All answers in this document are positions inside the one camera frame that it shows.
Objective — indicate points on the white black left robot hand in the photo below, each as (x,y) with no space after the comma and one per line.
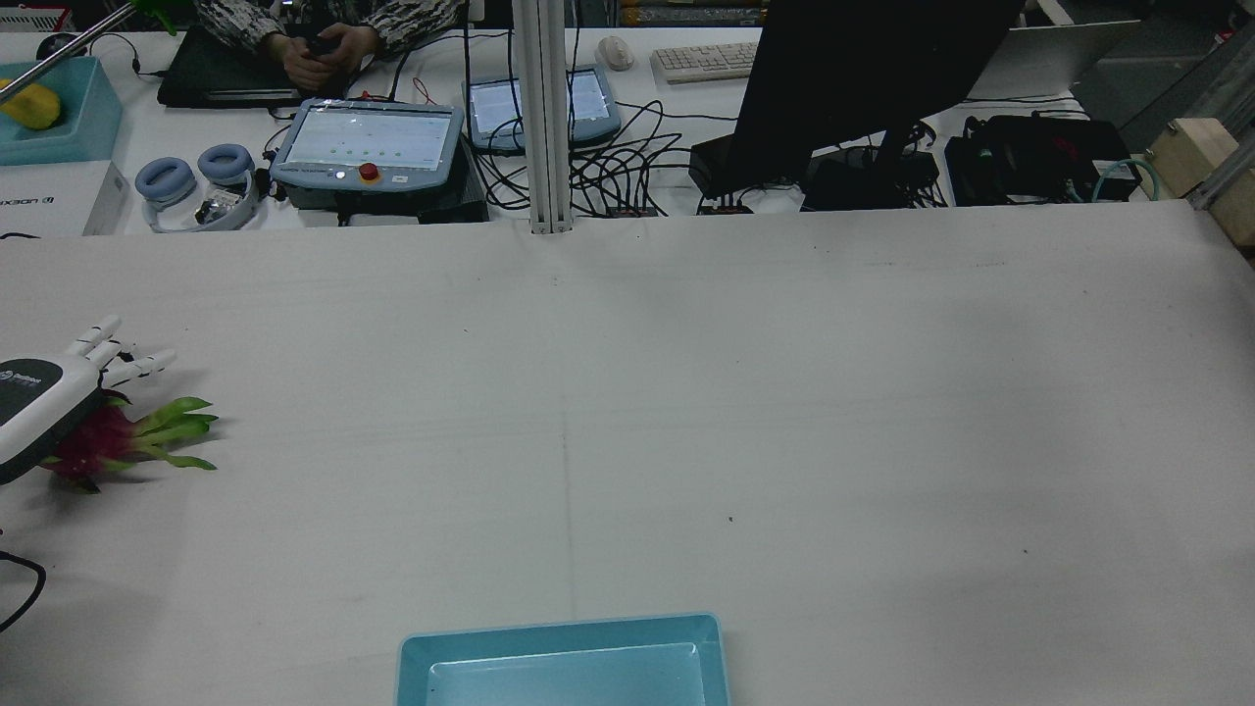
(39,402)

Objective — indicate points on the person's left hand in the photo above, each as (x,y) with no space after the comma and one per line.
(351,47)

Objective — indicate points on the person's right hand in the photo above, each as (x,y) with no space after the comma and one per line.
(294,61)

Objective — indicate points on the pink green dragon fruit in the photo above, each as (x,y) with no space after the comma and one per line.
(98,446)

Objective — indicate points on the person's left patterned sleeve forearm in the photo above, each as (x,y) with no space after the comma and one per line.
(412,20)

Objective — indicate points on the person's right patterned sleeve forearm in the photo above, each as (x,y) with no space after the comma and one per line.
(240,22)

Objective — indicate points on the black laptop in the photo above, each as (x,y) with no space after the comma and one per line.
(216,74)

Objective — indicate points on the teach pendant with red button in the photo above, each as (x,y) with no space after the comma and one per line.
(368,142)

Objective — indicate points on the blue white headphones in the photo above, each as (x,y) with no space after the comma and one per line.
(196,181)

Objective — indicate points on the white cardboard box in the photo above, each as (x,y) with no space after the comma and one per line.
(49,201)

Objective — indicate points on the teal plastic bin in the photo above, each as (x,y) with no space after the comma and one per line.
(83,127)

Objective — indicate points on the metal rod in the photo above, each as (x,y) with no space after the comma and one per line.
(69,49)

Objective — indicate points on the black round device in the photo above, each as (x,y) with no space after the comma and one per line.
(61,45)

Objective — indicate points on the grey blue teach pendant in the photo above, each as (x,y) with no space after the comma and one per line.
(588,103)

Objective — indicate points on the white computer mouse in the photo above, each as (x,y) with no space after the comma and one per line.
(617,53)

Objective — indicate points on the yellow mango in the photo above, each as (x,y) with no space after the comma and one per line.
(29,106)

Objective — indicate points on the white keyboard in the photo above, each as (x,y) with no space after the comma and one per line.
(706,61)

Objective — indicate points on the black docking hub box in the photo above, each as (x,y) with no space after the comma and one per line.
(714,165)

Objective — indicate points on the black Huawei monitor with stand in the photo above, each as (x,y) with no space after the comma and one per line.
(863,78)

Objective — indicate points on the light blue plastic tray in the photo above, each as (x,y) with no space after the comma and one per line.
(559,667)

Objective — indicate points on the black computer box red logo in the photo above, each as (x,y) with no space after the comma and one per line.
(1029,157)

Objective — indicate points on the wooden block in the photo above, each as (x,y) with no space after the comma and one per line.
(1201,167)

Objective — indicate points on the aluminium profile post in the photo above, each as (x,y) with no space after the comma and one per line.
(544,118)

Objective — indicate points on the aluminium profile frame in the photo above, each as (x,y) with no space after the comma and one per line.
(1216,88)

